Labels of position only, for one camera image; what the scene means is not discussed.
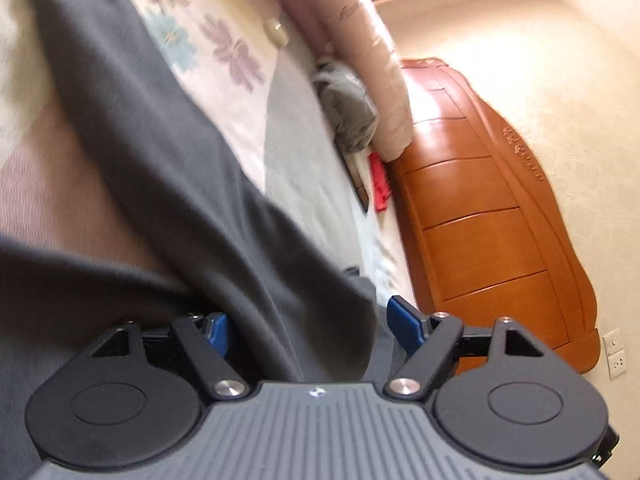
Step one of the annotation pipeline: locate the red folding fan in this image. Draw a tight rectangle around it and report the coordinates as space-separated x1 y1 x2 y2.
367 152 394 213

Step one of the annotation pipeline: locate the pink floral quilt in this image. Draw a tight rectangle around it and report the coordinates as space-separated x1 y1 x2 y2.
262 0 413 163

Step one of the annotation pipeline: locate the wooden headboard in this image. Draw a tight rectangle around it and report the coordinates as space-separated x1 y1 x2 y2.
385 57 601 376

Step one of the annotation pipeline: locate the crumpled grey-green cloth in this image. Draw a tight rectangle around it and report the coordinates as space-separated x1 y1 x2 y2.
312 57 378 153

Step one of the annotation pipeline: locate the white wall socket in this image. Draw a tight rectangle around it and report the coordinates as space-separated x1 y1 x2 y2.
602 329 628 381

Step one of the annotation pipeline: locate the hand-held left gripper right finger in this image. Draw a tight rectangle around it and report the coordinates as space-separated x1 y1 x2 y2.
384 296 546 403

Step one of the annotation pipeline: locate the black smartphone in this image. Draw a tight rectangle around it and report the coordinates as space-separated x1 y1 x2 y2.
350 155 373 211

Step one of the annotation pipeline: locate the white earbuds case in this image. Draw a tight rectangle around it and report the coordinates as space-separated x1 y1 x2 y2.
265 17 288 46

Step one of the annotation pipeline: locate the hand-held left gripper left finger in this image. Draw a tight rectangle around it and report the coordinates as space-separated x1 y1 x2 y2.
90 312 251 403

